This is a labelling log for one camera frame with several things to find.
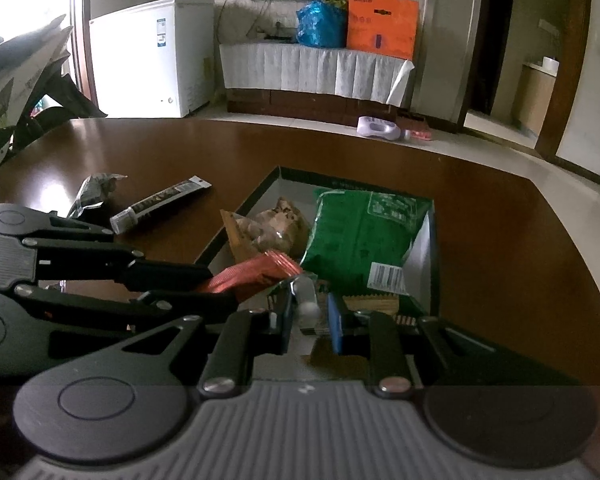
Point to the white patterned cabinet cloth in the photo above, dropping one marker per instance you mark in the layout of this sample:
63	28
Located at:
290	67

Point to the tan patterned snack packet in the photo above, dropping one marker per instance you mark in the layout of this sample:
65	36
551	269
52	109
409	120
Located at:
370	304

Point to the wooden kitchen cabinet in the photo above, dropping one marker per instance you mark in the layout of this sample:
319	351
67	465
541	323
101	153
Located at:
532	100

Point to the purple plastic bottle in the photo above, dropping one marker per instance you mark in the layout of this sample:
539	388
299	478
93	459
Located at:
375	127

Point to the silver dark snack packet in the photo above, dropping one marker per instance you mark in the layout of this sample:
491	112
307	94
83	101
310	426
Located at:
92	192

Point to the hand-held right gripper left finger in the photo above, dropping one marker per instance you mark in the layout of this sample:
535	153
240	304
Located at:
279	330

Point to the pink floor cloth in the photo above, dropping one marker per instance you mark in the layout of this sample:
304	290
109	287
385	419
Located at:
420	135

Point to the long black white snack stick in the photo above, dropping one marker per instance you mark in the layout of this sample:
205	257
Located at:
160	200

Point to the orange cardboard box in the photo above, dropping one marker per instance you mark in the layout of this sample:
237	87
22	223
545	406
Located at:
380	27

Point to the green snack packet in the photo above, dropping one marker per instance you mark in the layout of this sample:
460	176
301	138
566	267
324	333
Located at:
360	230

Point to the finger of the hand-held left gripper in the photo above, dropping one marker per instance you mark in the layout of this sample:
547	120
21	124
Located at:
170	272
200	305

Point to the white chest freezer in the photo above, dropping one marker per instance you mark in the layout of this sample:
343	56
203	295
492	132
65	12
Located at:
140	60

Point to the white and black scooter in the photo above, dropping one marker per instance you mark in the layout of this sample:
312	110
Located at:
10	85

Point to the blue plastic bag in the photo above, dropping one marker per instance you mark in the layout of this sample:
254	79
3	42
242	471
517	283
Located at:
317	25

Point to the brown wooden door frame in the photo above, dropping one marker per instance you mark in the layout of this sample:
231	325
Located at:
572	60

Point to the black set-top device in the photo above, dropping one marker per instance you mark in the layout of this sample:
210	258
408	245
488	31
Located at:
280	37

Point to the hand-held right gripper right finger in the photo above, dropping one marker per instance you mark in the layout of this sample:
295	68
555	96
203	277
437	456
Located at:
336	325

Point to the white kitchen container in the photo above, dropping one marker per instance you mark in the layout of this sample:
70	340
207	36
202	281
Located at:
550	63

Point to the orange snack packet brown label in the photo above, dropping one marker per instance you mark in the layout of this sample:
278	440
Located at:
245	277

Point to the brown balcony door frame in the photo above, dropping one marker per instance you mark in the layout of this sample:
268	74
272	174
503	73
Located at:
82	35

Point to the tan nut snack packet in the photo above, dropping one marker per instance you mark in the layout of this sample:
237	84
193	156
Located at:
265	230

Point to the white cardboard box tray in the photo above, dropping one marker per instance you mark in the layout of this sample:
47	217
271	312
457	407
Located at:
422	265

